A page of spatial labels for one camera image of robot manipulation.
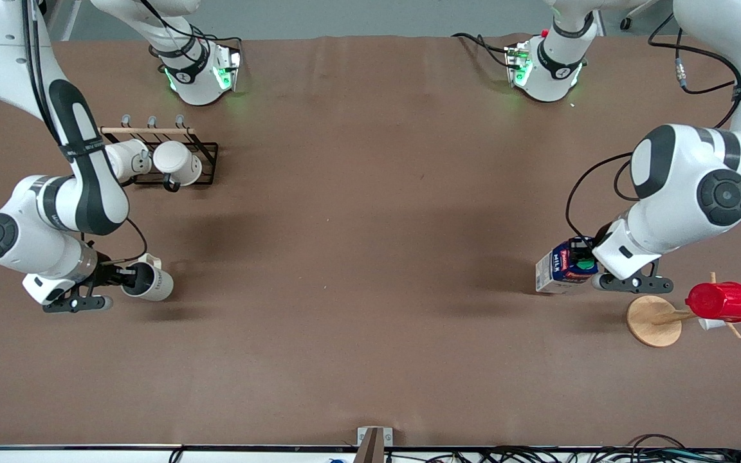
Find blue white milk carton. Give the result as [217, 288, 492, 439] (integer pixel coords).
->
[535, 237, 600, 295]

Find red plastic cup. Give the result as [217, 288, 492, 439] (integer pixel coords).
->
[685, 281, 741, 324]

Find wooden mug tree stand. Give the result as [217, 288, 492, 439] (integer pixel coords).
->
[626, 271, 741, 349]

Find white stand leg with caster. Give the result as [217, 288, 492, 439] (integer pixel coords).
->
[619, 0, 662, 32]

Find brown table cover sheet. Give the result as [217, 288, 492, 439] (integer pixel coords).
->
[0, 33, 741, 448]

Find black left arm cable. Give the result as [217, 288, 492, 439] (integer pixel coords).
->
[565, 13, 741, 242]

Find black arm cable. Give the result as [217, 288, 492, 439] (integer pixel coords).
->
[20, 0, 150, 266]
[565, 13, 741, 242]

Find white mug with black handle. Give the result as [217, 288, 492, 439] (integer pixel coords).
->
[152, 140, 204, 192]

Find black wire mug rack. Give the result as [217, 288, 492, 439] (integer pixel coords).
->
[99, 114, 219, 193]

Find black cable bundle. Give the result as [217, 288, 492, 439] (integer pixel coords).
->
[380, 433, 741, 463]

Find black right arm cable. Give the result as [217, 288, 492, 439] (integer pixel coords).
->
[20, 0, 150, 266]

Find black base power cable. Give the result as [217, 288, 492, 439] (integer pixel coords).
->
[452, 32, 514, 69]

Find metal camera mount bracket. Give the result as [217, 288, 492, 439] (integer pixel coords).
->
[352, 426, 394, 463]

